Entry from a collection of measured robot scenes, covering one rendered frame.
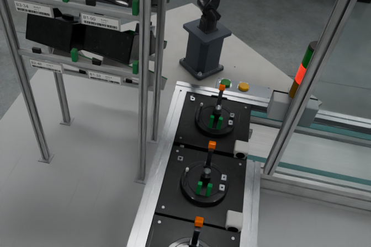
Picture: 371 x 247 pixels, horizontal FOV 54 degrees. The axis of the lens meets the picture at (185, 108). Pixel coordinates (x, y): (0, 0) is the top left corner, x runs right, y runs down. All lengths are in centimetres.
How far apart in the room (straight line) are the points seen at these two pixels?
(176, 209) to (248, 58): 92
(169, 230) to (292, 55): 257
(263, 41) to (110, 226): 262
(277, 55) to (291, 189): 221
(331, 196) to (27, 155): 99
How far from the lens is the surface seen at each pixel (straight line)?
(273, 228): 121
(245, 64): 170
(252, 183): 115
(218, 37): 148
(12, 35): 96
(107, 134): 134
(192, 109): 128
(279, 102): 99
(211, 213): 106
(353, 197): 129
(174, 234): 102
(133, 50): 92
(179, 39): 178
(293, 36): 364
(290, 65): 326
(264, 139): 133
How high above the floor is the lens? 189
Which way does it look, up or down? 46 degrees down
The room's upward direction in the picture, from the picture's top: 8 degrees clockwise
